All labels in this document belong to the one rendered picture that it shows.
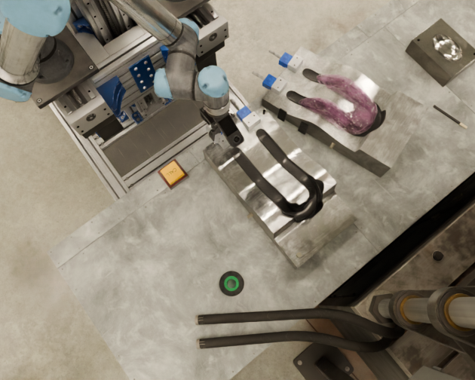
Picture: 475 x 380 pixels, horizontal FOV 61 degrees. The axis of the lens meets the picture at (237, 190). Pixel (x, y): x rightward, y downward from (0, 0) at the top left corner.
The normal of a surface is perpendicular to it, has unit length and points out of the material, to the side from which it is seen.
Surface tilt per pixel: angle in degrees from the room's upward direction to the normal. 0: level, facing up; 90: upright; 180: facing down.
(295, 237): 0
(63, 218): 0
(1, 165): 0
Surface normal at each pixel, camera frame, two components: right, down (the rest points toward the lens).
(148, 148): -0.02, -0.26
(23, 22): -0.03, 0.93
